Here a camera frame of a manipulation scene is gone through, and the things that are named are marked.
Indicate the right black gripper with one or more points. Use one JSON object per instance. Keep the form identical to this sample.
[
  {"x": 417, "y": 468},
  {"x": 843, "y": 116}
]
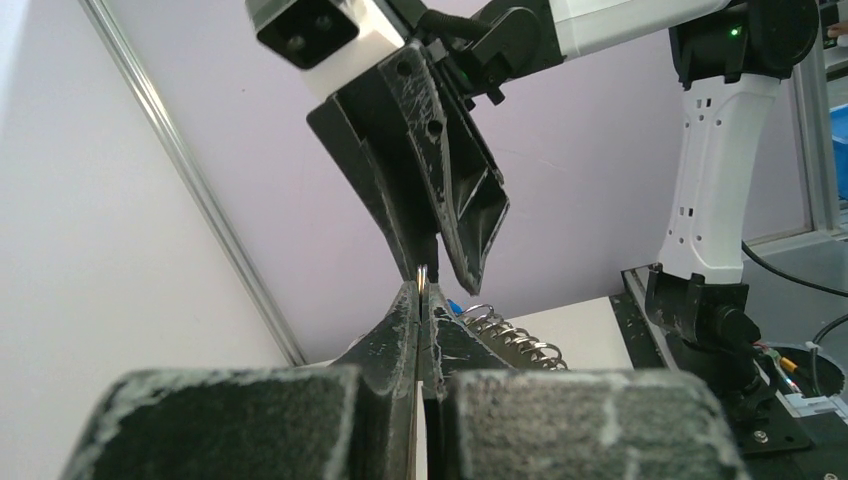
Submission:
[{"x": 420, "y": 166}]

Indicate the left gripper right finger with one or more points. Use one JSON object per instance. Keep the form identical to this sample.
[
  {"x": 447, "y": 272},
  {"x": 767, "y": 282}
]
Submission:
[{"x": 603, "y": 418}]

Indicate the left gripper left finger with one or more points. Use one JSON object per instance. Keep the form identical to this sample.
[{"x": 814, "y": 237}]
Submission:
[{"x": 351, "y": 419}]

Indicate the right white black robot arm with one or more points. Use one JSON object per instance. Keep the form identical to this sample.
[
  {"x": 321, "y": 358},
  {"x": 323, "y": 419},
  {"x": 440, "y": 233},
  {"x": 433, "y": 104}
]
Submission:
[{"x": 730, "y": 58}]

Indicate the blue plastic storage bin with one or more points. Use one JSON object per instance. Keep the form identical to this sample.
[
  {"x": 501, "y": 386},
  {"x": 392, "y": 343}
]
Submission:
[{"x": 838, "y": 117}]

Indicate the left aluminium frame post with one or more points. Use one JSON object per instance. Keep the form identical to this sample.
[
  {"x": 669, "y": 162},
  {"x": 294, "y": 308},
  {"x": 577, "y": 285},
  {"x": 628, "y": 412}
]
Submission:
[{"x": 189, "y": 169}]

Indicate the aluminium frame post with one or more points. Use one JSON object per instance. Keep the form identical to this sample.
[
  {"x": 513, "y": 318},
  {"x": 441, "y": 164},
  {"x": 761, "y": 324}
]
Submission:
[
  {"x": 189, "y": 169},
  {"x": 816, "y": 157}
]

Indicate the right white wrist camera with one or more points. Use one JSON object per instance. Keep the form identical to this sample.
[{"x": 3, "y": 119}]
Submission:
[{"x": 318, "y": 40}]

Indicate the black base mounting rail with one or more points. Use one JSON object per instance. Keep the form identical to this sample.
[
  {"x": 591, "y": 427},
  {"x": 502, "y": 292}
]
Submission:
[{"x": 779, "y": 428}]

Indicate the right aluminium frame post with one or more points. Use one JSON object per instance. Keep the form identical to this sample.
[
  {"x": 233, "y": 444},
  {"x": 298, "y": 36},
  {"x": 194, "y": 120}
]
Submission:
[{"x": 816, "y": 157}]

